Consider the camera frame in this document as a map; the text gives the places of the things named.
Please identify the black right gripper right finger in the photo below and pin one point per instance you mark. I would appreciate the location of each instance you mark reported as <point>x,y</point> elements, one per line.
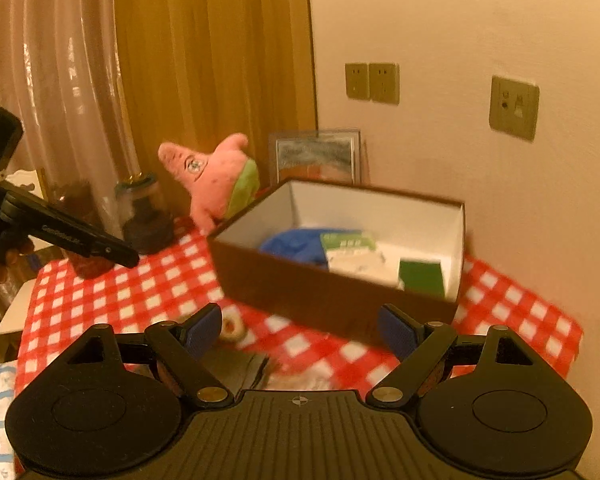
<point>421,350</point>

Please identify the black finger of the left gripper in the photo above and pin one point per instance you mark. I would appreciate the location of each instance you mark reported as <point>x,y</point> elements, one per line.
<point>26,214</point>

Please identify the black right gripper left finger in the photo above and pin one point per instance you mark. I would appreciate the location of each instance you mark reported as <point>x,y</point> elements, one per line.
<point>179,346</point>

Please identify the green tissue packet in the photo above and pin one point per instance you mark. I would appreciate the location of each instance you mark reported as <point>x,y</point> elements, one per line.
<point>353,253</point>

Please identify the grey cloth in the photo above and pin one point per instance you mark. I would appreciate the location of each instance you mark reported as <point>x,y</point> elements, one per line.
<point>237,370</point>

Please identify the bag of cotton swabs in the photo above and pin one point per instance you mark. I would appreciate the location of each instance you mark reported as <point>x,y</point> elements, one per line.
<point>306,381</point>

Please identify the white donut shaped toy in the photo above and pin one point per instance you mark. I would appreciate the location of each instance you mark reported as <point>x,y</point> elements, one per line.
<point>233,328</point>

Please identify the dark green sponge pad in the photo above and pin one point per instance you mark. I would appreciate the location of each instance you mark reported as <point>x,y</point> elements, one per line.
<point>423,277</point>

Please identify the red white checkered tablecloth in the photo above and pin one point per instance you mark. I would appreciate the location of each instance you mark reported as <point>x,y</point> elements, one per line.
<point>179,280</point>

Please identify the dark round jar base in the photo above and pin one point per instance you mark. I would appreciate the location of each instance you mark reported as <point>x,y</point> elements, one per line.
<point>148,237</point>

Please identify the glass jar with lid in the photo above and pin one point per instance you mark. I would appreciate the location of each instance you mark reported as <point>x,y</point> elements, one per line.
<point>139,196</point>

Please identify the brown cardboard box white inside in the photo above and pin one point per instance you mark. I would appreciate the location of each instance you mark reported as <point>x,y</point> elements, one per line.
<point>406,226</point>

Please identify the blue cloth in box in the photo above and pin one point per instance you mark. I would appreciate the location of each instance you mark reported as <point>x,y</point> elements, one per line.
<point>297,245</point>

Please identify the sheer white curtain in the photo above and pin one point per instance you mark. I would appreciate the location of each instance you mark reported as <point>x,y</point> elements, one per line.
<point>60,74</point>

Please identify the pink starfish plush toy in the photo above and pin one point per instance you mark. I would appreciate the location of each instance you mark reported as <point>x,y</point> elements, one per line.
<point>220,184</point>

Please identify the orange brown curtain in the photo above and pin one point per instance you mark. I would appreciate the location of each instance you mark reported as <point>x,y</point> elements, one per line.
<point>195,71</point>

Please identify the framed picture against wall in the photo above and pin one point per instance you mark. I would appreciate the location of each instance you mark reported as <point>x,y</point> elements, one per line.
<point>330,155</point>

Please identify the single wall outlet plate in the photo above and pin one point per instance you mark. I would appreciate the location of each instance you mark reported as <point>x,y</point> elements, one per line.
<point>514,107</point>

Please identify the double wall socket plate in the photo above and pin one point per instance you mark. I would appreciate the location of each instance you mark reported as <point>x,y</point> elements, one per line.
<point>376,82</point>

